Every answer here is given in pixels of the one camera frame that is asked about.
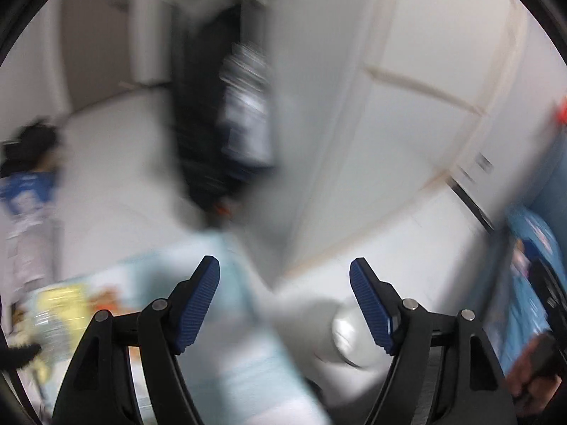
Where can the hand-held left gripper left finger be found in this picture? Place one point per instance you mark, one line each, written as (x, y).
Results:
(199, 305)

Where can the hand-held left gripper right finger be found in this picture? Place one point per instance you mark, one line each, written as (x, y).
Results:
(371, 305)

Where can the person's right hand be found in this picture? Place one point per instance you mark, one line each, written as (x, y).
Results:
(525, 378)

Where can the blue printed sheet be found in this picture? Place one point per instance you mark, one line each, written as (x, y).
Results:
(522, 283)

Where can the teal checked tablecloth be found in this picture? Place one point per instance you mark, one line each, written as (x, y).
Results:
(230, 332)

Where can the white round container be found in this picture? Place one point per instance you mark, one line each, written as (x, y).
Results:
(350, 341)

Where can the orange small object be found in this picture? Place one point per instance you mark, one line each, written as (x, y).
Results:
(222, 209)

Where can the yellow crumpled packet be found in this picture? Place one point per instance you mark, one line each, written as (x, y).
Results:
(57, 307)

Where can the grey plastic mailer bags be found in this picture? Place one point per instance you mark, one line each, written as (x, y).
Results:
(29, 250)

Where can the large black bag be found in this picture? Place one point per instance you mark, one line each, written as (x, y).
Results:
(199, 124)

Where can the black fuzzy object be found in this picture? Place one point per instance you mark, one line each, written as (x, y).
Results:
(17, 356)

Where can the blue cardboard box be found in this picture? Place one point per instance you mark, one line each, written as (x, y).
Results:
(27, 190)

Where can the silver and navy bag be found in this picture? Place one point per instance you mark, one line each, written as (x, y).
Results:
(246, 102)

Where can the pile of black clothes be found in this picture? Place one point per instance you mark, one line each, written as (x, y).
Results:
(33, 141)

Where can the red wall object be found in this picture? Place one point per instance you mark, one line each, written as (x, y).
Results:
(561, 113)

